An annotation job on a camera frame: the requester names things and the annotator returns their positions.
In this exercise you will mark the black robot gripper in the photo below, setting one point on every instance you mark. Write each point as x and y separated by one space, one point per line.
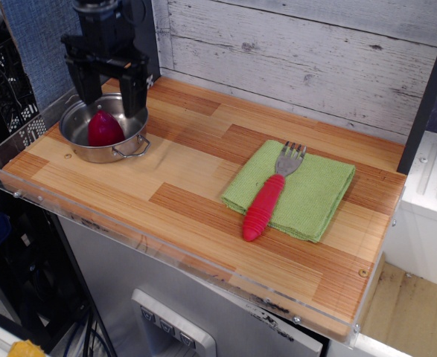
106 46

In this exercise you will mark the red pepper toy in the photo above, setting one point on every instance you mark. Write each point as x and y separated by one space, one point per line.
104 130

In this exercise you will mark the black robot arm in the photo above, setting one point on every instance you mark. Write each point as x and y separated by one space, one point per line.
102 5

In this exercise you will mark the stainless steel pot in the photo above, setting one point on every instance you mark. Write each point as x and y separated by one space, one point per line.
74 128

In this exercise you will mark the green folded cloth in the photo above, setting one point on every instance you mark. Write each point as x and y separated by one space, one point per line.
310 197

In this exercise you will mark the clear acrylic table guard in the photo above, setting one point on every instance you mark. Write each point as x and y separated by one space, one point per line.
168 200

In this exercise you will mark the stainless steel cabinet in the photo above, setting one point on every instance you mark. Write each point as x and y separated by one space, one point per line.
151 308

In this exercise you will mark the yellow black object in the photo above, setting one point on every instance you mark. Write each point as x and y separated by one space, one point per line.
25 349

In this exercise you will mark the white metal side unit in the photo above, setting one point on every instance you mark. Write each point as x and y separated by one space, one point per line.
411 240

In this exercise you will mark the dark grey left post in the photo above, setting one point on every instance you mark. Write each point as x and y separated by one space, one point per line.
145 33

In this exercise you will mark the dark grey post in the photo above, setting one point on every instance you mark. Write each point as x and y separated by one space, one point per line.
145 33
420 123

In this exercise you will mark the red handled metal fork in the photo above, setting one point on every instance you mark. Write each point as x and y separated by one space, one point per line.
260 212

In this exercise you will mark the dark grey right post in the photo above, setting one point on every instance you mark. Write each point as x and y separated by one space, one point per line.
420 123

